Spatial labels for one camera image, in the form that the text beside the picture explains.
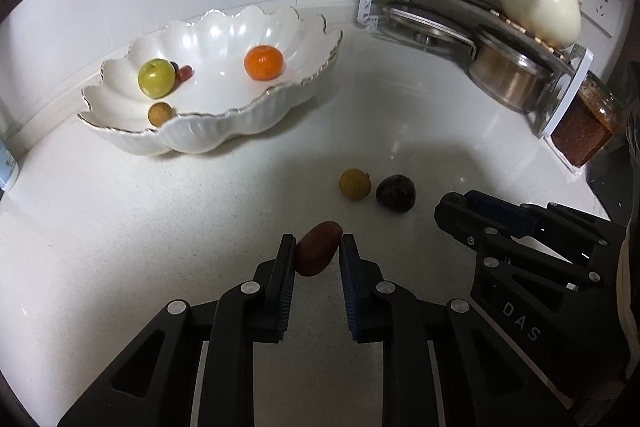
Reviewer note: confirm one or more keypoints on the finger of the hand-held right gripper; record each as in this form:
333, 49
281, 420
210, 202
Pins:
505, 214
460, 222

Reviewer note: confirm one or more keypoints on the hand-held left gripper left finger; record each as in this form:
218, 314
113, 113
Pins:
286, 287

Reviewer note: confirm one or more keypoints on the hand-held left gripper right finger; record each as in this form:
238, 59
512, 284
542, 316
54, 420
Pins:
350, 292

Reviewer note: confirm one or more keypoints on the dark red jujube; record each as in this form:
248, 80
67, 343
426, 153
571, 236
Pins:
317, 252

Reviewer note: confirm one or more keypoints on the orange tangerine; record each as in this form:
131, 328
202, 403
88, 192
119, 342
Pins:
263, 63

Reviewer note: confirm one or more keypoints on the white scalloped ceramic bowl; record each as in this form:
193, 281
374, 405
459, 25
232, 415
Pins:
215, 72

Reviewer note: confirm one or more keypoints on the small green apple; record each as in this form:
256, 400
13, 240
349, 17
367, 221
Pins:
156, 79

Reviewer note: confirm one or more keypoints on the dark purple plum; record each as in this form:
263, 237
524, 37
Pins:
395, 193

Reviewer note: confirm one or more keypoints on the brown longan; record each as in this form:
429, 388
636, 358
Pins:
355, 184
160, 114

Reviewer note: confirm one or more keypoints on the glass jar of red sauce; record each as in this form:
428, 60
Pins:
582, 132

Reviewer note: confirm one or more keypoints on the stainless steel pot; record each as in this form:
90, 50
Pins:
505, 77

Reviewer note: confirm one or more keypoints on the wooden bead trivet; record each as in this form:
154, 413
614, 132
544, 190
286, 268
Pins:
547, 48

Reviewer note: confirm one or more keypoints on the glass pot lid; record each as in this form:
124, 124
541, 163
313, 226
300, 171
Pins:
425, 24

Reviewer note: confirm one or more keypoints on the cream kettle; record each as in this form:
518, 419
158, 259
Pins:
540, 12

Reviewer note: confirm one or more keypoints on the small red grape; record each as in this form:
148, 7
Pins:
185, 74

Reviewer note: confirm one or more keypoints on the white bottle with blue label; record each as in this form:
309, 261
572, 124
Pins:
6, 167

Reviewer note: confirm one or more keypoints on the white wall socket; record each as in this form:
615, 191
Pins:
600, 4

